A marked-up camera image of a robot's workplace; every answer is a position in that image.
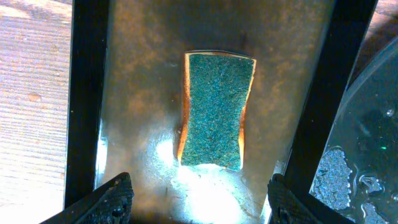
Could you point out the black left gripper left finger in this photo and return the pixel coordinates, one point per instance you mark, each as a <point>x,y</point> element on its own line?
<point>109,204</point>

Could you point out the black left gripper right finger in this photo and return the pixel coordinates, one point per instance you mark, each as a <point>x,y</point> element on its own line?
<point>286,207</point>

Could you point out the orange sponge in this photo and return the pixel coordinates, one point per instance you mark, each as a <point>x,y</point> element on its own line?
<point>216,88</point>

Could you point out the round black tray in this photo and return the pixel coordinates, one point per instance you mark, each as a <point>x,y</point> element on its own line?
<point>357,174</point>

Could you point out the rectangular black water tray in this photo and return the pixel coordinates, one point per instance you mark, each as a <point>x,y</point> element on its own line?
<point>126,99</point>

